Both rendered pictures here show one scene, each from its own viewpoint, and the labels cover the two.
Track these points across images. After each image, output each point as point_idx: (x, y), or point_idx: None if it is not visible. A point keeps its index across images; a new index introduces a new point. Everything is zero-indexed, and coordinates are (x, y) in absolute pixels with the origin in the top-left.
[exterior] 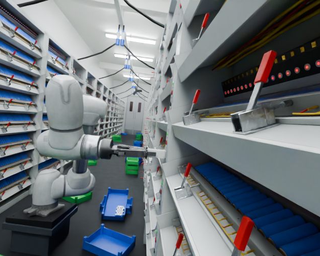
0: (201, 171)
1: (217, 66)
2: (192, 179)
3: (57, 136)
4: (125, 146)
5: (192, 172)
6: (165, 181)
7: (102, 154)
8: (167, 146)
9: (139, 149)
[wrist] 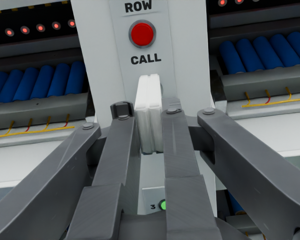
0: (295, 61)
1: None
2: (294, 92)
3: None
4: (175, 197)
5: None
6: (215, 177)
7: None
8: (175, 45)
9: (183, 130)
